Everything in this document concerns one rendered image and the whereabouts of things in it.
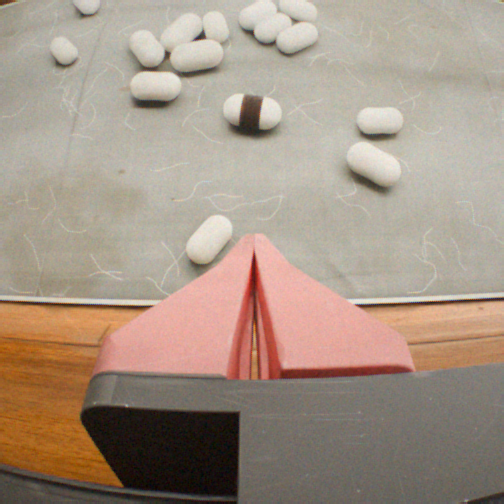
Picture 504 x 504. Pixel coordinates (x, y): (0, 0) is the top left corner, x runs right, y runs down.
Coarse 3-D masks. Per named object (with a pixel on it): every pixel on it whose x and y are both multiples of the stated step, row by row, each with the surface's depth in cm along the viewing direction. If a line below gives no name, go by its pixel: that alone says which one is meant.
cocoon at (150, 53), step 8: (136, 32) 27; (144, 32) 27; (136, 40) 27; (144, 40) 27; (152, 40) 27; (136, 48) 27; (144, 48) 27; (152, 48) 27; (160, 48) 27; (136, 56) 28; (144, 56) 27; (152, 56) 27; (160, 56) 27; (144, 64) 28; (152, 64) 28
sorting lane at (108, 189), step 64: (64, 0) 31; (128, 0) 31; (192, 0) 31; (256, 0) 30; (320, 0) 30; (384, 0) 31; (448, 0) 31; (0, 64) 29; (128, 64) 29; (256, 64) 28; (320, 64) 29; (384, 64) 29; (448, 64) 29; (0, 128) 28; (64, 128) 27; (128, 128) 27; (192, 128) 27; (320, 128) 27; (448, 128) 27; (0, 192) 26; (64, 192) 26; (128, 192) 26; (192, 192) 26; (256, 192) 26; (320, 192) 26; (384, 192) 26; (448, 192) 26; (0, 256) 25; (64, 256) 25; (128, 256) 25; (320, 256) 25; (384, 256) 25; (448, 256) 25
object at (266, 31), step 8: (272, 16) 28; (280, 16) 28; (264, 24) 27; (272, 24) 27; (280, 24) 28; (288, 24) 28; (256, 32) 28; (264, 32) 28; (272, 32) 28; (264, 40) 28; (272, 40) 28
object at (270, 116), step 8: (232, 96) 26; (240, 96) 25; (224, 104) 26; (232, 104) 25; (240, 104) 25; (264, 104) 25; (272, 104) 25; (224, 112) 26; (232, 112) 25; (264, 112) 25; (272, 112) 25; (280, 112) 26; (232, 120) 26; (264, 120) 25; (272, 120) 25; (264, 128) 26
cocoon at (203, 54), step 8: (200, 40) 27; (208, 40) 27; (176, 48) 27; (184, 48) 26; (192, 48) 26; (200, 48) 26; (208, 48) 26; (216, 48) 27; (176, 56) 26; (184, 56) 26; (192, 56) 26; (200, 56) 27; (208, 56) 27; (216, 56) 27; (176, 64) 27; (184, 64) 27; (192, 64) 27; (200, 64) 27; (208, 64) 27; (216, 64) 28
